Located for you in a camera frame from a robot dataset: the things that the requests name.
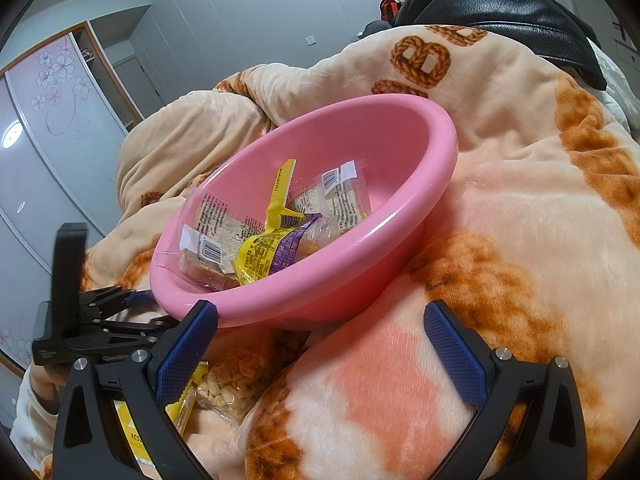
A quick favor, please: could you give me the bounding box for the puffed rice snack packet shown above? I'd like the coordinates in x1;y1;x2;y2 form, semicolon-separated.
196;348;270;425

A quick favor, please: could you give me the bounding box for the yellow snack packet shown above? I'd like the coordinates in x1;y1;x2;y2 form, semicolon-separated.
233;159;322;285

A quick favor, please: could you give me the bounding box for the clear rice cracker packet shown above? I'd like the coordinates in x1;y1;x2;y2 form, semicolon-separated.
288;159;371;261

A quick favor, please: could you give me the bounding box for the clear oat bar packet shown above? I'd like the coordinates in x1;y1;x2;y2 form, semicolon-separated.
178;190;264;290

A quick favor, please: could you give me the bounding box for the yellow packet on blanket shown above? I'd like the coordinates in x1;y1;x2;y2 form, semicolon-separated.
115;360;209;479

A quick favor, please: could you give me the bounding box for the beige orange fleece blanket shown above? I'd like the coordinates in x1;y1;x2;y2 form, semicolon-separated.
81;25;639;479

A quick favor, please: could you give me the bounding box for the pink plastic basin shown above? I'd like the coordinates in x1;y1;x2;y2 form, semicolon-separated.
150;94;458;330

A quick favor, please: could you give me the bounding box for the pink sliding wardrobe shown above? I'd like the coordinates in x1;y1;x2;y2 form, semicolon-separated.
1;22;143;374

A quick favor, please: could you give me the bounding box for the red orange bag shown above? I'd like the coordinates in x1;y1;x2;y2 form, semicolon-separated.
380;0;402;24

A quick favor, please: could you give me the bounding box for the black leather jacket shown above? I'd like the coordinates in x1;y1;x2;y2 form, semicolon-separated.
394;0;606;91

